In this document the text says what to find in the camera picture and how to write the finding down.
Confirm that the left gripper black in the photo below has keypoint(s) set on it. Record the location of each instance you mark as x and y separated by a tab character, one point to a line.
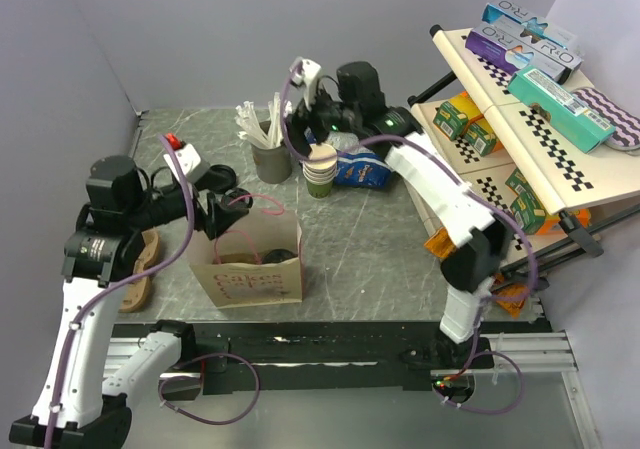
216	217

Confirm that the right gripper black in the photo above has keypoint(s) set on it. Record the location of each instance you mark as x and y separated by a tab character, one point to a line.
298	122

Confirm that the pink paper gift bag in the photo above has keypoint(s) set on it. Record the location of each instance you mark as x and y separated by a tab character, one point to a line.
244	285

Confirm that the black plastic cup lid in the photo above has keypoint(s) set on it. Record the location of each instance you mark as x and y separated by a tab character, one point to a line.
278	256

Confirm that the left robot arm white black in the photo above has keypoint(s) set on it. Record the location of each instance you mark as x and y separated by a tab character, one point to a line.
78	407

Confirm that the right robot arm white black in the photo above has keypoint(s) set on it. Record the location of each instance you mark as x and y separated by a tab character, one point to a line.
480	237

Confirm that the stack of black lids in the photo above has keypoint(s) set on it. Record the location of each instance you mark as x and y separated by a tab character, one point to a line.
221	178

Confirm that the stack of green paper cups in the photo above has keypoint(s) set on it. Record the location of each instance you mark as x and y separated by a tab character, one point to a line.
320	170

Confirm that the blue chips bag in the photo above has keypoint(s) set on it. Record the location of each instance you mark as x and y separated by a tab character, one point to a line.
356	166

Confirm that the cardboard cup carrier tray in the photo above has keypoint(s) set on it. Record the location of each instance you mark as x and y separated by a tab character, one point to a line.
139	292

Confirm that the green yellow box upper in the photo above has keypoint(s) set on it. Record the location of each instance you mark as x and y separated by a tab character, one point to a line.
455	115

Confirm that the green yellow box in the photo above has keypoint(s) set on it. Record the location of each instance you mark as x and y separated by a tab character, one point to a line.
482	138
455	115

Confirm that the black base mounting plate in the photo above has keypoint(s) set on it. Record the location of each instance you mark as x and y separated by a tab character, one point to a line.
236	356

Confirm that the purple toothpaste box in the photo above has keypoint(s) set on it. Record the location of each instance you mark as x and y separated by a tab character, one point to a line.
504	48

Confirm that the blue toothpaste box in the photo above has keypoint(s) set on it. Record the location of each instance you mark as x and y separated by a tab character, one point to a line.
534	23

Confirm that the beige tiered shelf rack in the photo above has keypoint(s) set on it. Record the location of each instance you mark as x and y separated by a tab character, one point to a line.
605	181

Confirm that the green box lower shelf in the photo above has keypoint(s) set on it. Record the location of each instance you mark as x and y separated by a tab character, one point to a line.
526	208

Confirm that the teal box with barcode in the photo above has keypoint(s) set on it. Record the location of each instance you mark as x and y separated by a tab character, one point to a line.
570	116

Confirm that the orange snack packet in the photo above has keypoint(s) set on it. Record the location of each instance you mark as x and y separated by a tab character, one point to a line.
509	292

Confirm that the orange chips bag lower shelf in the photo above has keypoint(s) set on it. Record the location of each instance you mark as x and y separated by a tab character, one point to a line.
551	224

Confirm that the purple wavy striped pouch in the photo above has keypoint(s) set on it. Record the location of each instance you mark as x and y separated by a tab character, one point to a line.
625	137

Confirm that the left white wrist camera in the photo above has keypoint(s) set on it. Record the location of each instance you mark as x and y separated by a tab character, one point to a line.
193	166

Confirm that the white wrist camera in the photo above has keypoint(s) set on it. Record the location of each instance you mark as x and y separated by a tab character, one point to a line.
305	75
193	166

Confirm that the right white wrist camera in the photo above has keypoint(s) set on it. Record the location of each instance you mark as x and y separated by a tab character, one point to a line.
305	75

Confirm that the aluminium rail frame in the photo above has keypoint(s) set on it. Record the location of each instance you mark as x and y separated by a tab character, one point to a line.
509	353

